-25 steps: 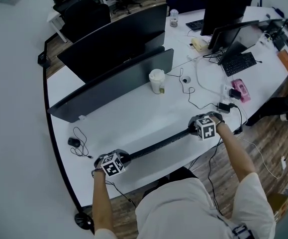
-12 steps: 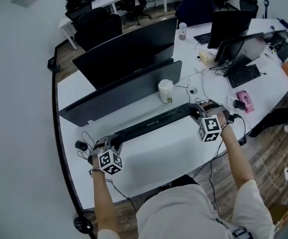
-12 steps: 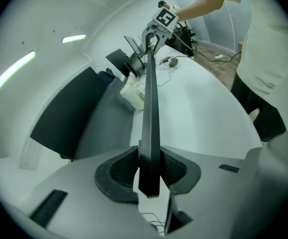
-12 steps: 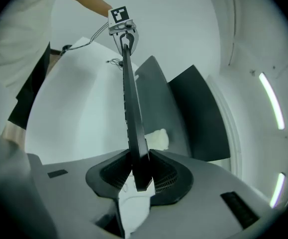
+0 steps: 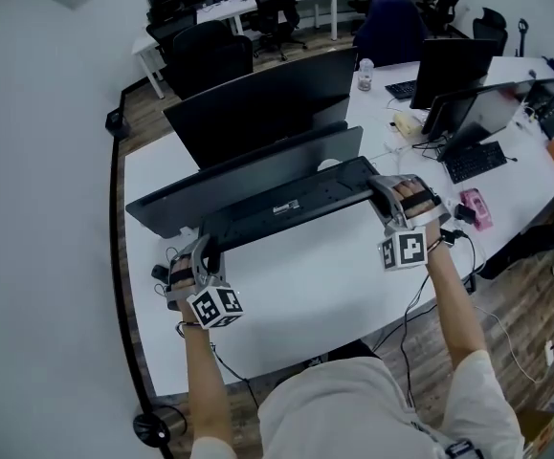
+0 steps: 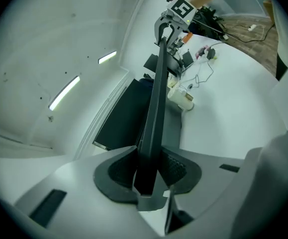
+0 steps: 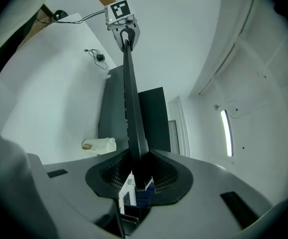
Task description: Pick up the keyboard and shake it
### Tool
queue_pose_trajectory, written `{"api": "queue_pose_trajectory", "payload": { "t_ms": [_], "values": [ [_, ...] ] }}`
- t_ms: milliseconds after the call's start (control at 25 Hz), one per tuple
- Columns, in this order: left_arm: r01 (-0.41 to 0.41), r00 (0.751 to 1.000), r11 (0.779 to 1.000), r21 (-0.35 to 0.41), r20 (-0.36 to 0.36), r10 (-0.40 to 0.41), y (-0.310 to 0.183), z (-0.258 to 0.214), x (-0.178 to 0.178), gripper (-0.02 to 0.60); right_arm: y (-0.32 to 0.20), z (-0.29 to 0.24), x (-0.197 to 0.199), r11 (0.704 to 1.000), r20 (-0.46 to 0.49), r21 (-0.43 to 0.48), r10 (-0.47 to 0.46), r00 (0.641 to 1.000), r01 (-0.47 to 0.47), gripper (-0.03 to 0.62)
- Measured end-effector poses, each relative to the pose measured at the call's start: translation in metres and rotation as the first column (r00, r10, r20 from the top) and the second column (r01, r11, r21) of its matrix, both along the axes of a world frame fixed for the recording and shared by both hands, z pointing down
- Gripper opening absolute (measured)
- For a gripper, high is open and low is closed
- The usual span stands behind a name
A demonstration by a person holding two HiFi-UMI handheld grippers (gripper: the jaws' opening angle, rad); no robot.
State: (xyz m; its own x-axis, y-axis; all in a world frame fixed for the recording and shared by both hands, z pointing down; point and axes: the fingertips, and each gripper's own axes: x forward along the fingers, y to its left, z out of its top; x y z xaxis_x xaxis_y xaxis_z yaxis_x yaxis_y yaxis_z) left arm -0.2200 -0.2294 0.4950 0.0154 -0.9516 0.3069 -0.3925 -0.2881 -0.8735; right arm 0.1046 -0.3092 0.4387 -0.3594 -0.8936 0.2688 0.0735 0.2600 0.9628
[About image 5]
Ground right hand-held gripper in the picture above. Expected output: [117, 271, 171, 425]
[366, 173, 453, 273]

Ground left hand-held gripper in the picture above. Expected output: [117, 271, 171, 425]
[164, 233, 245, 331]

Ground black keyboard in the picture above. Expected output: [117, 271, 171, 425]
[443, 140, 508, 185]
[199, 155, 378, 253]
[385, 79, 419, 100]

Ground person's right forearm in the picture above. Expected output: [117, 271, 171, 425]
[424, 222, 491, 367]

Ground person's left forearm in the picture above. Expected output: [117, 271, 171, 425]
[180, 320, 237, 448]

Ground person's right hand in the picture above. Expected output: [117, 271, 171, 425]
[396, 180, 438, 215]

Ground person's left hand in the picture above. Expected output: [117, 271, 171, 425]
[168, 254, 198, 289]

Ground beige tissue box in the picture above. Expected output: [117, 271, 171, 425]
[393, 114, 424, 136]

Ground black charger plug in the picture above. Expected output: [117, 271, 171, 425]
[454, 203, 476, 227]

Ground dark grey desk divider panel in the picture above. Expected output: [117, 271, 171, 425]
[125, 125, 365, 239]

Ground pink tissue packet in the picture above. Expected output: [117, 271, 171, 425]
[458, 187, 494, 231]

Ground clear plastic bottle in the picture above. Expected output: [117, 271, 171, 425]
[356, 58, 374, 93]

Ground large black monitor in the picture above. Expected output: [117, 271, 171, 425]
[163, 45, 358, 170]

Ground person's black trousers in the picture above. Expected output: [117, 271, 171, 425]
[304, 339, 383, 367]

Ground black mesh office chair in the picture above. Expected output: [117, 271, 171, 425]
[486, 158, 554, 281]

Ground black square floor fitting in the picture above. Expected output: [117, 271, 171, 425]
[105, 108, 127, 136]

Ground navy office chair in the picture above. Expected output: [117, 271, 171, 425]
[352, 0, 431, 69]

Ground black laptop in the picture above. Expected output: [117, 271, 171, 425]
[524, 77, 554, 114]

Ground person's white shirt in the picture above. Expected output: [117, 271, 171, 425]
[189, 349, 526, 459]

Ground brown cardboard box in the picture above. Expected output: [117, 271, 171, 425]
[515, 406, 554, 456]

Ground black curved floor rail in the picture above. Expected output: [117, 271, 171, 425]
[107, 87, 175, 459]

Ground left hand-held gripper cable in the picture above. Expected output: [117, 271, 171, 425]
[208, 343, 260, 406]

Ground hand-held gripper cable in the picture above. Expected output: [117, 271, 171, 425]
[208, 343, 260, 406]
[399, 273, 432, 401]

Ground right hand-held gripper cable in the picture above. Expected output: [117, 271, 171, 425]
[399, 273, 432, 401]

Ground black upright stick handle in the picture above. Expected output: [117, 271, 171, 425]
[515, 16, 530, 57]

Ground white floor cable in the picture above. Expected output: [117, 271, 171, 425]
[475, 303, 553, 384]

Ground black strap buckle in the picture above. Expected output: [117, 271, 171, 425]
[443, 439, 486, 459]

